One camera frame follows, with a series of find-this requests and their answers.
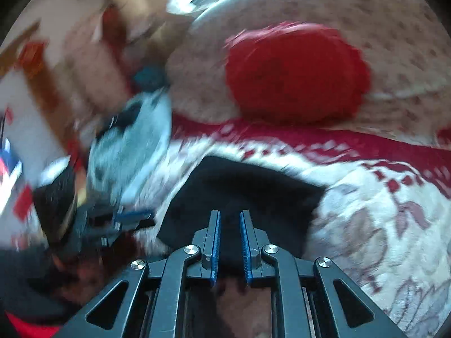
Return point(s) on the black pants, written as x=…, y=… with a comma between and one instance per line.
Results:
x=253, y=197

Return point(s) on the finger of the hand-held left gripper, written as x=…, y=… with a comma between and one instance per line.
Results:
x=135, y=215

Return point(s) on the pink floral pillow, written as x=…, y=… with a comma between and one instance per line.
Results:
x=370, y=24

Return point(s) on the red heart-shaped frilled pillow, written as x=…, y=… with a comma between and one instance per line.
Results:
x=296, y=77

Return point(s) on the red and white fleece blanket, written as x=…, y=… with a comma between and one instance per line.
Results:
x=370, y=211

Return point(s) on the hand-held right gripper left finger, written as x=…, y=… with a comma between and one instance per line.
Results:
x=215, y=250

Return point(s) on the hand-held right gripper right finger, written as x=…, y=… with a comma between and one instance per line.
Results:
x=246, y=253

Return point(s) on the grey-white fleece garment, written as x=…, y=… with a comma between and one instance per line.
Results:
x=130, y=155

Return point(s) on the teal plastic bag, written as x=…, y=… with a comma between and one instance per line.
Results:
x=148, y=75

